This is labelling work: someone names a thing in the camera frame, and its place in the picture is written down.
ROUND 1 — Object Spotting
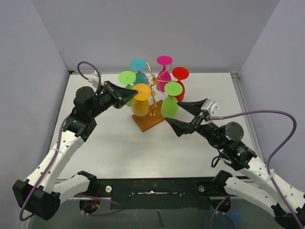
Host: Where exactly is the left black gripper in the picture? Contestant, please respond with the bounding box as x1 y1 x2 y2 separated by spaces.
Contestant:
89 81 138 118

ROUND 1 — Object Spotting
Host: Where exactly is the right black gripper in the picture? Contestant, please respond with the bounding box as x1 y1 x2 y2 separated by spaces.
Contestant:
165 99 226 149

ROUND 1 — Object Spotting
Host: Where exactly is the green wine glass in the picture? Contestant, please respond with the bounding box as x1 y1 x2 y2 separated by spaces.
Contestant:
161 82 183 118
118 70 137 107

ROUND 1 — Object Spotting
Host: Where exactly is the orange wine glass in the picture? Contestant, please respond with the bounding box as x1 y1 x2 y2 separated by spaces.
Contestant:
132 83 151 117

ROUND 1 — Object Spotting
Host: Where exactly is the blue wine glass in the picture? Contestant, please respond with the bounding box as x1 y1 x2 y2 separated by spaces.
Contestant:
130 58 148 85

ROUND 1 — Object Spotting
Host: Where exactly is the red wine glass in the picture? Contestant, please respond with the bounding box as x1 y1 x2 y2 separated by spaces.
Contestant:
172 66 189 102

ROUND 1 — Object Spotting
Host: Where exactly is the magenta wine glass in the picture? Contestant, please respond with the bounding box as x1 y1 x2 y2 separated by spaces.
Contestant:
157 55 173 83

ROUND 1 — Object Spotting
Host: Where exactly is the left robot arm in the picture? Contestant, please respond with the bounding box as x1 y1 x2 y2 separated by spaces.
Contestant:
12 81 138 221

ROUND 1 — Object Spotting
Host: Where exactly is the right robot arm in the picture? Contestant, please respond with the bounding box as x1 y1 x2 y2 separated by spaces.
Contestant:
165 99 305 229

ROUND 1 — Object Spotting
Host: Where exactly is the wooden rack base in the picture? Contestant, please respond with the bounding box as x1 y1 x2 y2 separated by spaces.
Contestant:
132 100 165 132

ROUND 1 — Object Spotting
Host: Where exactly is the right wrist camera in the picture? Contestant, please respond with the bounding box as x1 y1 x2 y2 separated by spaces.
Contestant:
201 99 220 118

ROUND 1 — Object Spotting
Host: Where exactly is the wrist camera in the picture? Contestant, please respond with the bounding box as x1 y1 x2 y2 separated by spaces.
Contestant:
88 71 100 88
201 99 220 118

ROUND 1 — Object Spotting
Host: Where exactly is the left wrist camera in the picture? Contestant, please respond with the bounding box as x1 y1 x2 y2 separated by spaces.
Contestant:
88 71 100 88

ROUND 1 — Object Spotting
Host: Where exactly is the gold wire glass rack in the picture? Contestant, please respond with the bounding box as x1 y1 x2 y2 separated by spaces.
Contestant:
146 61 171 108

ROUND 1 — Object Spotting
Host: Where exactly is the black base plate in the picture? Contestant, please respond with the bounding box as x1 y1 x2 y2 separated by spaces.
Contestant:
84 177 227 210

